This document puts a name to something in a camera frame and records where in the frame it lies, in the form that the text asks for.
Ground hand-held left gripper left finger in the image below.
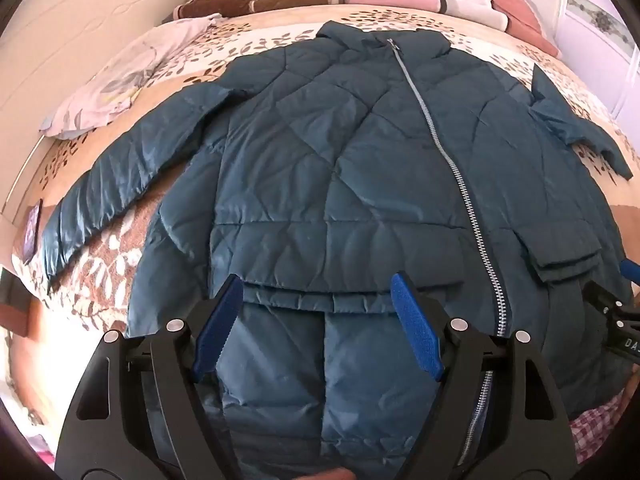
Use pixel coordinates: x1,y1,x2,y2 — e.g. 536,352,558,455
54,274,251,480

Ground beige leaf-print bed blanket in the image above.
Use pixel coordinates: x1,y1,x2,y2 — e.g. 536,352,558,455
10,4,640,356

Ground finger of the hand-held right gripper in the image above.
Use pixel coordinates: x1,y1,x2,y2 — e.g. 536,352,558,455
582,259,640,321

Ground person's pink plaid clothing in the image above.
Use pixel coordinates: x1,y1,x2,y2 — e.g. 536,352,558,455
570,390,640,467

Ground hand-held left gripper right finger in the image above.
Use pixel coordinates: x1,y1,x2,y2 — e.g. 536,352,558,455
390,272,581,480

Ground black smartphone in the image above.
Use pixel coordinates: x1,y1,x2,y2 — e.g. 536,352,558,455
21,199,45,265

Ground dusty pink pillow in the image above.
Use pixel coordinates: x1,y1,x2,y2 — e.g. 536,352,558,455
470,0,563,58

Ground white wardrobe with floral panel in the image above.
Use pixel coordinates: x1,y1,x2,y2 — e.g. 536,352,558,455
562,0,640,126

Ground teal quilted puffer jacket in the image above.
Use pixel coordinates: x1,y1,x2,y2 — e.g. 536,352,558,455
40,21,635,480

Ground lilac floral pillow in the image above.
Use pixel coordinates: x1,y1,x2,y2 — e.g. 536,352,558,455
39,13,227,140

